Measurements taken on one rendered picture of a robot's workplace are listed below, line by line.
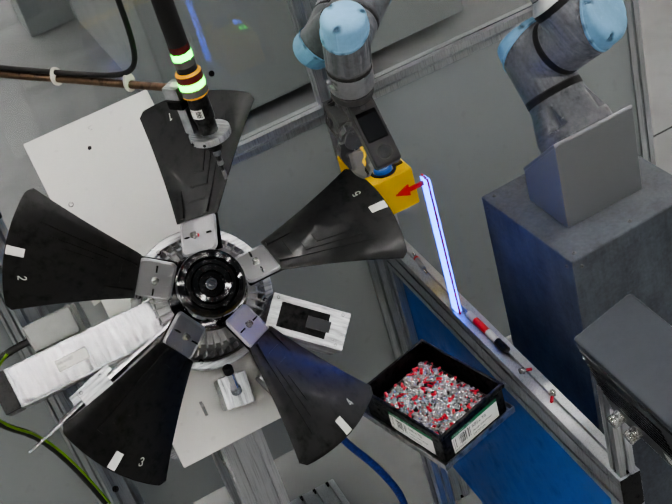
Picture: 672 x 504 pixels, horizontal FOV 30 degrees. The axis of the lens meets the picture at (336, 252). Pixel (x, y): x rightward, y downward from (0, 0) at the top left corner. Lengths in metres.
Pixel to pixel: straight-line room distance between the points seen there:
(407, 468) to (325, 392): 1.22
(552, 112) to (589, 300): 0.36
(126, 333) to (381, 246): 0.49
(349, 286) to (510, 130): 0.58
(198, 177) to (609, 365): 0.83
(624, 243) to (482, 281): 1.12
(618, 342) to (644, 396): 0.11
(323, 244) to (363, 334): 1.18
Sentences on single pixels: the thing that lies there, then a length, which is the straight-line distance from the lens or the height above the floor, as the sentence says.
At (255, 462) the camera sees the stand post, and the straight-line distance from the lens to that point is 2.60.
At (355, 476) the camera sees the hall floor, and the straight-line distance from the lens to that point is 3.44.
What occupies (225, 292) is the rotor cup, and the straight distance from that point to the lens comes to 2.15.
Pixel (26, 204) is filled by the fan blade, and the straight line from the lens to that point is 2.18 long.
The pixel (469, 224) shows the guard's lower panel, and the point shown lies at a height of 0.48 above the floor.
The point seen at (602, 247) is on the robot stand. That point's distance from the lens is 2.37.
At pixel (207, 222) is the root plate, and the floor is 1.27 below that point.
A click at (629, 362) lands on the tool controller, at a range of 1.79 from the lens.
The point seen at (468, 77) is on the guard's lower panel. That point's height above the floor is 0.90.
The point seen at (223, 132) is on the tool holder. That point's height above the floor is 1.47.
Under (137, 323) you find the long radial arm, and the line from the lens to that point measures 2.30.
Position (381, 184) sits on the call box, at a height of 1.07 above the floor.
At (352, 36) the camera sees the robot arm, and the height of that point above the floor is 1.60.
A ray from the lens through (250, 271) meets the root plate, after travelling 2.21.
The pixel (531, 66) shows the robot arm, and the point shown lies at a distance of 2.38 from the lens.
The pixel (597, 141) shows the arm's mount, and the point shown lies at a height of 1.15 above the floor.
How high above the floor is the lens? 2.47
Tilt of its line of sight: 36 degrees down
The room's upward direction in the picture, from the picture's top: 17 degrees counter-clockwise
